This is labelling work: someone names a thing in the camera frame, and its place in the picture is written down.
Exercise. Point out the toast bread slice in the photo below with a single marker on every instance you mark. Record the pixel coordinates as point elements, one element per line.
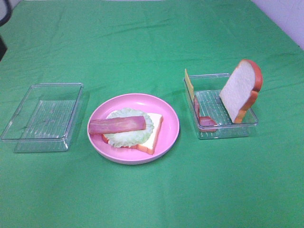
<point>149,146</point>
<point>241,90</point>

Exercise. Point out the green lettuce leaf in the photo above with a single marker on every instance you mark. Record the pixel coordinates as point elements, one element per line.
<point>130,138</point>

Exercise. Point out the bacon strip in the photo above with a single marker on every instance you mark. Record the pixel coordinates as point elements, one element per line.
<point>205,122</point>
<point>117,125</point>

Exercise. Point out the yellow cheese slice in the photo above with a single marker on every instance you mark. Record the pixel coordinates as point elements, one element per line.
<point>189,85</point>

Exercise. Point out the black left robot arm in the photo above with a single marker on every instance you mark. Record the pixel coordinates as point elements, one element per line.
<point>3,48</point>

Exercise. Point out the pink round plate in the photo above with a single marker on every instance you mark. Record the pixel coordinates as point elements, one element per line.
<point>168,133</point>

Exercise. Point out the right clear plastic tray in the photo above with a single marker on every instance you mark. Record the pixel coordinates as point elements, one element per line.
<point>206,89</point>

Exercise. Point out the clear plastic tray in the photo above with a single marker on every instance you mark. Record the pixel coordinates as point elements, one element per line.
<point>45,119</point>
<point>206,89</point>

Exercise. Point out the green tablecloth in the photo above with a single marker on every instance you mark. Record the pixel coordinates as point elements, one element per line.
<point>119,47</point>

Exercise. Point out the left clear plastic tray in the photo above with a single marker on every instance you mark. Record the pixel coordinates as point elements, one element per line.
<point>45,119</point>

